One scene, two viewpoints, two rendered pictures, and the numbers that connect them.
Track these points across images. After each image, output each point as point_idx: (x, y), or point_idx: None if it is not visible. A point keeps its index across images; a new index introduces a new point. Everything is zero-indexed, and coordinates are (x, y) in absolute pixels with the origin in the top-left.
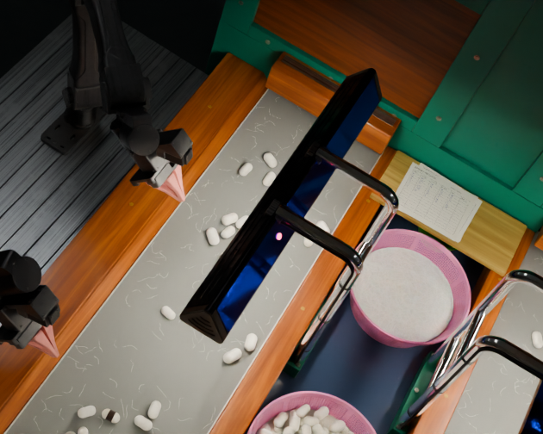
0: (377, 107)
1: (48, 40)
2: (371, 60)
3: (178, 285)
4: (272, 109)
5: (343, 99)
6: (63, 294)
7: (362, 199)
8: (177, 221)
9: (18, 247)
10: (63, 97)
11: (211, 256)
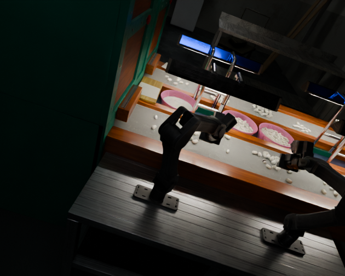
0: (131, 88)
1: (111, 223)
2: (128, 75)
3: (216, 150)
4: (127, 126)
5: (185, 67)
6: (247, 175)
7: (156, 105)
8: (194, 151)
9: (226, 206)
10: (147, 207)
11: (200, 143)
